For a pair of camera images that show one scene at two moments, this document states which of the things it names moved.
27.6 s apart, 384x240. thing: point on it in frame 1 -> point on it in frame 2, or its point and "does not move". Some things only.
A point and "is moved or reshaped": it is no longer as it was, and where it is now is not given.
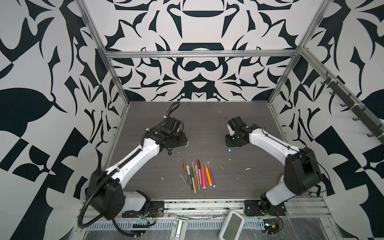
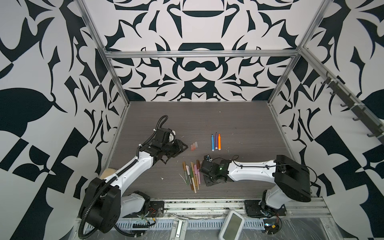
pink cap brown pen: [188, 168] does not move
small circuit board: [271, 225] does not move
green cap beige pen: [192, 176] does not move
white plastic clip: [179, 229] does not move
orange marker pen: [208, 174] is moved or reshaped
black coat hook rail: [374, 126] does not move
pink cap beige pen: [197, 173] does not move
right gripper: [228, 143] -> [208, 183]
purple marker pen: [211, 175] is moved or reshaped
